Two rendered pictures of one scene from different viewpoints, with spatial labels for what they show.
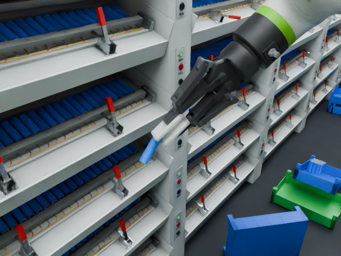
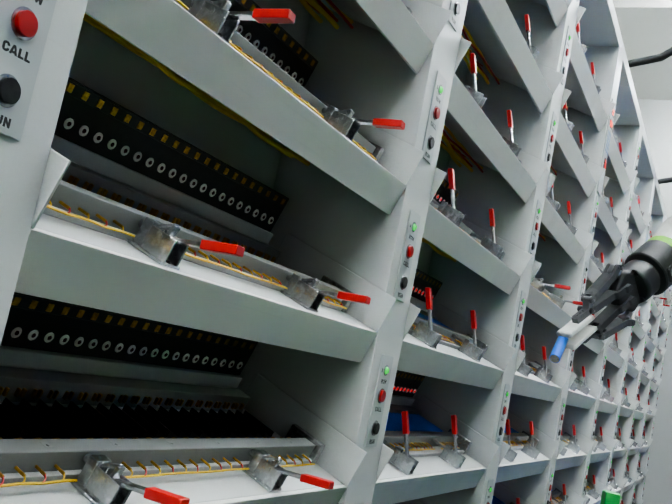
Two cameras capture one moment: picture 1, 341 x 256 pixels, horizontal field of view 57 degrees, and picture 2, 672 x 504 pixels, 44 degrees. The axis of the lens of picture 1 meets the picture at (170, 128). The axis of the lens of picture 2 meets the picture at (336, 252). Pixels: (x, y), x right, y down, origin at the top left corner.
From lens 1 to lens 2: 118 cm
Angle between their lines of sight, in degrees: 39
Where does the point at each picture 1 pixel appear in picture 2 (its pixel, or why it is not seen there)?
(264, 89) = (547, 445)
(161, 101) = (494, 357)
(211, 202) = not seen: outside the picture
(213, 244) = not seen: outside the picture
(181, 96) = (597, 292)
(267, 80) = (552, 429)
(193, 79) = (608, 279)
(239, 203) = not seen: outside the picture
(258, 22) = (657, 244)
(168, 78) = (511, 323)
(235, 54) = (641, 267)
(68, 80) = (478, 259)
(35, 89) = (469, 249)
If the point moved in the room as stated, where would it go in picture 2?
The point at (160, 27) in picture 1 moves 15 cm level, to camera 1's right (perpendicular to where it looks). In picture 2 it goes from (511, 261) to (574, 276)
